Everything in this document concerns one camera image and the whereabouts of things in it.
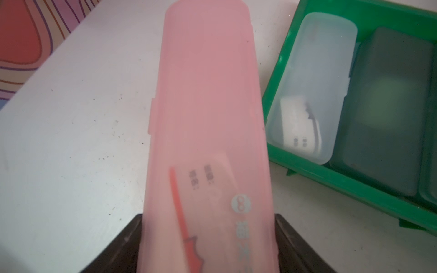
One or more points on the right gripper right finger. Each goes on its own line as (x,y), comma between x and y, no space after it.
(295,254)

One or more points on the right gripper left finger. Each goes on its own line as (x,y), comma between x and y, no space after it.
(121,255)

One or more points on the pink pencil case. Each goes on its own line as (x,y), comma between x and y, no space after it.
(208,201)

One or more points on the clear frosted pencil case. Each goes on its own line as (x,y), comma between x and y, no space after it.
(305,113)

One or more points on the dark green pencil case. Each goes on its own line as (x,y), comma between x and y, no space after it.
(380,136)
(428,179)

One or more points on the green plastic storage tray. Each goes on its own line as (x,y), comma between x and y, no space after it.
(367,15)

